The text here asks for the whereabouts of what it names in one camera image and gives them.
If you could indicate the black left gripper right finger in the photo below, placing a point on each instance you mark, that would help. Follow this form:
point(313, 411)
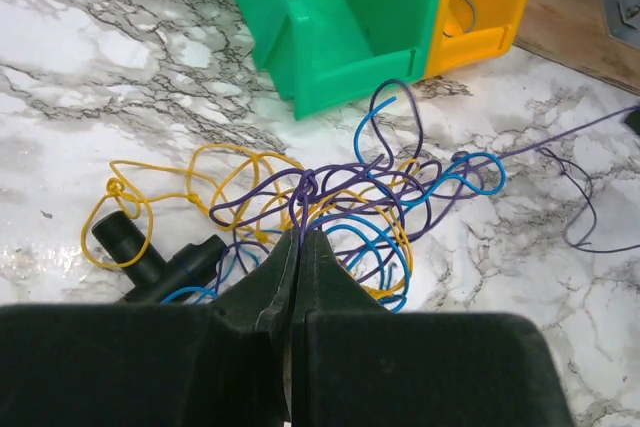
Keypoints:
point(356, 364)

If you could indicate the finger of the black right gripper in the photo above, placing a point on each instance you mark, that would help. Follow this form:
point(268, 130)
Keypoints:
point(632, 121)

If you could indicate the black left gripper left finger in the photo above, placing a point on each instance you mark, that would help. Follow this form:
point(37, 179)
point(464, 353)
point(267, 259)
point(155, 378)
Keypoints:
point(214, 364)

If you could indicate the black pipe fitting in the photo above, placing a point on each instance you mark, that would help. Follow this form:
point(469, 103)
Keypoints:
point(153, 277)

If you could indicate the grey metal stand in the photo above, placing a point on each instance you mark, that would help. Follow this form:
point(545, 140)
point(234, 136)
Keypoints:
point(621, 19)

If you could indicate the brown wooden board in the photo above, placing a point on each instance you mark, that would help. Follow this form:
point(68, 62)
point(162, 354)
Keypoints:
point(574, 33)

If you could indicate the orange plastic bin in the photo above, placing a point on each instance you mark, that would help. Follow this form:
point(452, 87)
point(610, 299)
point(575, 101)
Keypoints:
point(469, 31)

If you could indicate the green plastic bin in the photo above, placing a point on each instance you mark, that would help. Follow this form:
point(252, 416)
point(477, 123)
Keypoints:
point(323, 53)

